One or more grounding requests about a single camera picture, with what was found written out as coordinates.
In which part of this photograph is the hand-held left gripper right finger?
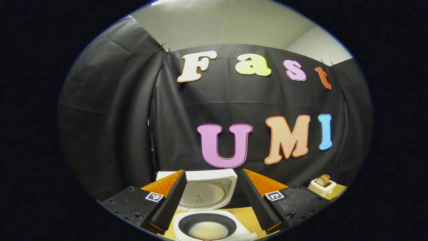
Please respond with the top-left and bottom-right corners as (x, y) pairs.
(239, 168), (330, 235)

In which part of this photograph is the white toaster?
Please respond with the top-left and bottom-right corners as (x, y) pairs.
(308, 178), (336, 197)

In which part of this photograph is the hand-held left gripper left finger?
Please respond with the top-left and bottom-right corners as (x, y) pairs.
(102, 170), (188, 235)

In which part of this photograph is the white rice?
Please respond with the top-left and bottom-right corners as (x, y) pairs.
(187, 221), (229, 240)

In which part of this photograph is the white rice cooker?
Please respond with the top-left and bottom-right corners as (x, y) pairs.
(156, 169), (258, 241)

